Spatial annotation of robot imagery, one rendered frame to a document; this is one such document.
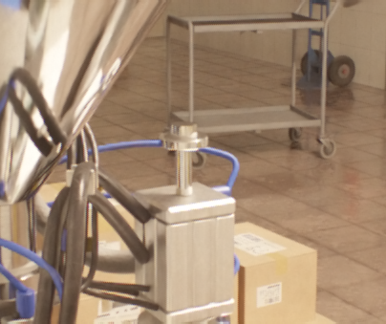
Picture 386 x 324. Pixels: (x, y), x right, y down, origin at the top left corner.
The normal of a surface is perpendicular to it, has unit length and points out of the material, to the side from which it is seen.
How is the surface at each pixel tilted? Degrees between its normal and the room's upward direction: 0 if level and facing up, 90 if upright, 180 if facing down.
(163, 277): 90
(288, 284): 90
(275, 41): 90
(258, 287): 90
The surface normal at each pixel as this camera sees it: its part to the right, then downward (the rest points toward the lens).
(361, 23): -0.87, 0.12
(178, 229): 0.49, 0.21
